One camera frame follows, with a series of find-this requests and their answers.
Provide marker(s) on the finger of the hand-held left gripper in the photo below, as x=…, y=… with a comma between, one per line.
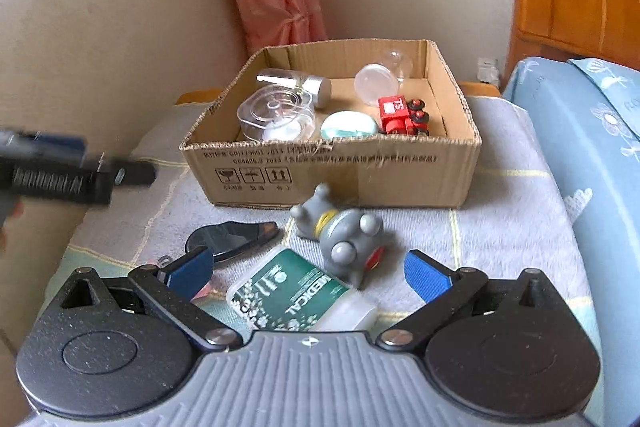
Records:
x=60, y=143
x=132, y=173

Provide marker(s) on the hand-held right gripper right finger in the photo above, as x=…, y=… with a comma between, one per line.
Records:
x=427, y=277

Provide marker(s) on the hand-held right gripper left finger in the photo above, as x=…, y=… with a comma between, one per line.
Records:
x=190, y=274

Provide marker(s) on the white bottle with green label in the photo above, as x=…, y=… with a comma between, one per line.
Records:
x=290, y=297

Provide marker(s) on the cardboard box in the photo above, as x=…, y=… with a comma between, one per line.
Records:
x=325, y=177

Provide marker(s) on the clear round plastic container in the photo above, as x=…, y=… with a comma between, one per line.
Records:
x=275, y=112

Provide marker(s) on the red toy train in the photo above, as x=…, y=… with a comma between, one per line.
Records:
x=395, y=112

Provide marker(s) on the mint green oval case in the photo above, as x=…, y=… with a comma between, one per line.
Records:
x=347, y=124

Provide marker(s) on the capsule jar with grey cap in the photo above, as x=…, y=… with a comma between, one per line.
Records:
x=315, y=92

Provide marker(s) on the clear bottle with white cap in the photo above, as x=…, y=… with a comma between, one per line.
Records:
x=372, y=82

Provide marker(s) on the small pink glass bottle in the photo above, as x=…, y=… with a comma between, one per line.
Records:
x=202, y=293

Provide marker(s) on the black oval foot file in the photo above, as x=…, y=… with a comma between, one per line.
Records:
x=225, y=237

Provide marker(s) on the checked blanket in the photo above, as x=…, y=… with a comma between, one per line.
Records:
x=500, y=227

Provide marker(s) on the grey rubber animal toy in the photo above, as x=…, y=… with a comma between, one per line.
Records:
x=345, y=232

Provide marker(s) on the blue floral bed cover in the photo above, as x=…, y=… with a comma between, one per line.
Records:
x=600, y=187

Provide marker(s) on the wooden table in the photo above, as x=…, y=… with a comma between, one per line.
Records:
x=480, y=89

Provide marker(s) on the blue floral pillow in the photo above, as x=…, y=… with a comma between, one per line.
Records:
x=615, y=79

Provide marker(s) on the white wall socket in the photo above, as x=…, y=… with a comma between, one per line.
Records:
x=487, y=69

